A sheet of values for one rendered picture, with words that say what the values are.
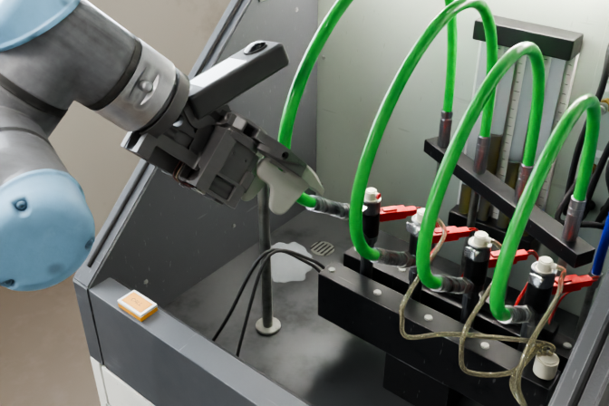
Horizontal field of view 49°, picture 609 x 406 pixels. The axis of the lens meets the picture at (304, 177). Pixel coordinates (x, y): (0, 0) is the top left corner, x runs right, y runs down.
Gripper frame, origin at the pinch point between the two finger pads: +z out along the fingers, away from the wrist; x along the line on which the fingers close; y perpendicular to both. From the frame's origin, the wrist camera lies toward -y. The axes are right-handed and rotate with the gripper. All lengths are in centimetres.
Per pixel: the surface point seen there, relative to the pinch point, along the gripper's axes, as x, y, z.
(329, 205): -2.7, 0.5, 7.6
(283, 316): -25.0, 16.3, 30.2
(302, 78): 1.9, -8.0, -8.0
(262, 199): -18.5, 2.5, 10.2
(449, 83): -7.8, -25.3, 22.1
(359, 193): 7.5, -0.5, 1.3
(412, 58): 8.2, -15.1, -1.5
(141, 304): -24.6, 23.1, 5.1
